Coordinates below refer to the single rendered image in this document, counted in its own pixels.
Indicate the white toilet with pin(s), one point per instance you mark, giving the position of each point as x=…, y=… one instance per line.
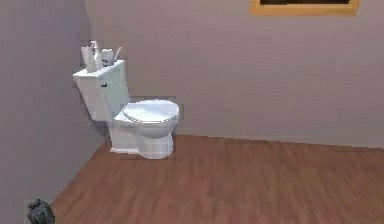
x=146, y=116

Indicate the black trash can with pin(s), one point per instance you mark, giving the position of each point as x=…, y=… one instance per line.
x=40, y=212

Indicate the white cup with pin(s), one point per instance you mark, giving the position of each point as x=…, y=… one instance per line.
x=107, y=56

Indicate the white spray bottle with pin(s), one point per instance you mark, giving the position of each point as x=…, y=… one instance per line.
x=97, y=58

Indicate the white paper roll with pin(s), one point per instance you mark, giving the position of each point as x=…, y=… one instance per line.
x=88, y=58

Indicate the wooden framed picture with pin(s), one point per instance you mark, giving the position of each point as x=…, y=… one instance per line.
x=303, y=9

